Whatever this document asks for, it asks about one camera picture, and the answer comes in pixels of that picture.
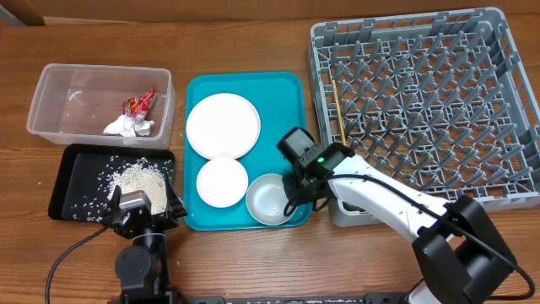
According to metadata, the white round plate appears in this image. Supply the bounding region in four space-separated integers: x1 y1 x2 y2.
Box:
186 93 262 160

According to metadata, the grey dishwasher rack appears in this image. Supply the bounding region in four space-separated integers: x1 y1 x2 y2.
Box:
308 8 539 211

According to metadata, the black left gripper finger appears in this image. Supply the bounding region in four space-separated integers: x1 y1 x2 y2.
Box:
108 186 122 216
166 176 188 218

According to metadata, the black rail at bottom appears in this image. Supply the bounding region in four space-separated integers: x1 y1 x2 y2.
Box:
107 290 410 304

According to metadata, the grey small bowl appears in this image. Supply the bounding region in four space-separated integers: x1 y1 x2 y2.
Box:
246 173 293 225

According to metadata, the teal plastic tray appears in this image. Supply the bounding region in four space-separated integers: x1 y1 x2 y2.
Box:
183 72 305 231

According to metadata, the white tissue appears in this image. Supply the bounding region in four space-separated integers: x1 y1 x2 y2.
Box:
103 114 154 138

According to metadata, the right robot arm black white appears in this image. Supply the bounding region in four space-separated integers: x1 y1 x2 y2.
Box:
277 127 516 303

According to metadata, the clear plastic bin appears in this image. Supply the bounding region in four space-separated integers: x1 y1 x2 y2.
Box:
26 63 176 149

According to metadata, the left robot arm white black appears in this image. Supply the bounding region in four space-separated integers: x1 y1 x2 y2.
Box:
104 176 187 304

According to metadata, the black plastic tray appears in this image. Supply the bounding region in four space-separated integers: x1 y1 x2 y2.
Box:
48 144 175 223

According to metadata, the pile of rice grains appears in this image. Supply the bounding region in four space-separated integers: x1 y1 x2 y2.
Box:
69 155 174 223

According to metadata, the wooden chopstick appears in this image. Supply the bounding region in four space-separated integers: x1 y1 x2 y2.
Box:
332 79 347 145

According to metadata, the red snack wrapper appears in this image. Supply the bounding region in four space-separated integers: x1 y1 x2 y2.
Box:
122 88 156 119

